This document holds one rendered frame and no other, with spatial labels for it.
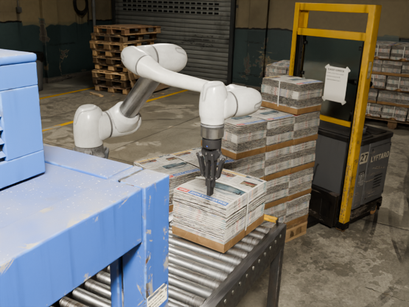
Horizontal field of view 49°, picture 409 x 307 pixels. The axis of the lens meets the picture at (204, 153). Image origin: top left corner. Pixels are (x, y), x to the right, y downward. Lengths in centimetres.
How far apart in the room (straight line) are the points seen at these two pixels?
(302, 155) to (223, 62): 691
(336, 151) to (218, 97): 253
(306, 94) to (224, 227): 172
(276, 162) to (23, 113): 273
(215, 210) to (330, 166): 233
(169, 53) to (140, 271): 146
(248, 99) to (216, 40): 861
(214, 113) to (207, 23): 882
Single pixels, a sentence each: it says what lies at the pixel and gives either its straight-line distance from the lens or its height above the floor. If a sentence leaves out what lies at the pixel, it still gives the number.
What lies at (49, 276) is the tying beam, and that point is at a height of 150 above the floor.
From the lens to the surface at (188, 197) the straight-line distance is 199.
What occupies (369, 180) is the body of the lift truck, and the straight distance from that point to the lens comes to 422.
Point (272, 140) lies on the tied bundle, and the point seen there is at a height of 91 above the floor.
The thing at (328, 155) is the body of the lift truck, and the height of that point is 58.
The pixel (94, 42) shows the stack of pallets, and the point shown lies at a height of 99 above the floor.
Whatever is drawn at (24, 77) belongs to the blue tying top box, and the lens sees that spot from 75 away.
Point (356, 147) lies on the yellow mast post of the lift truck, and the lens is 379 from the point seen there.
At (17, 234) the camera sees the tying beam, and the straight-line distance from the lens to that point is 62.
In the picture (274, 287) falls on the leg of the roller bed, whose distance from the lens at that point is 243.
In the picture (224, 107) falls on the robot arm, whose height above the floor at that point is 147.
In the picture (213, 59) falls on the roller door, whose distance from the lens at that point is 1039.
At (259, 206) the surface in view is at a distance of 220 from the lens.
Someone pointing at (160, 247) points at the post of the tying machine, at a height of 142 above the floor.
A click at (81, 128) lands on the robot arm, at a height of 117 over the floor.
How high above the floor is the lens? 183
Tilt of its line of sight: 19 degrees down
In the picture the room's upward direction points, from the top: 2 degrees clockwise
